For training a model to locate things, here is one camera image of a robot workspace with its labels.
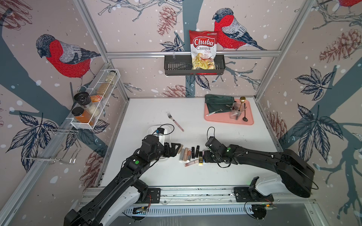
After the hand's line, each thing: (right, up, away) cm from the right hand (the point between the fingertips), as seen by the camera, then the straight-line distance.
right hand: (205, 157), depth 86 cm
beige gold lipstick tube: (-16, +4, +4) cm, 17 cm away
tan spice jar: (-59, +42, -8) cm, 73 cm away
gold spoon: (+30, +37, +16) cm, 50 cm away
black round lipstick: (-5, +2, +3) cm, 6 cm away
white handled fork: (+8, +26, +24) cm, 37 cm away
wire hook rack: (-64, +16, -30) cm, 73 cm away
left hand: (-17, +11, -10) cm, 23 cm away
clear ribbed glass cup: (+26, +28, +17) cm, 41 cm away
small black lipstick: (-8, +2, +2) cm, 8 cm away
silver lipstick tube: (-14, +1, +2) cm, 15 cm away
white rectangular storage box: (-27, +20, -16) cm, 37 cm away
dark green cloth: (+13, +35, +31) cm, 49 cm away
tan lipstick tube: (-12, +1, +2) cm, 12 cm away
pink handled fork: (-24, +24, +22) cm, 41 cm away
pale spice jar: (-59, +50, +1) cm, 78 cm away
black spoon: (+34, +22, +21) cm, 46 cm away
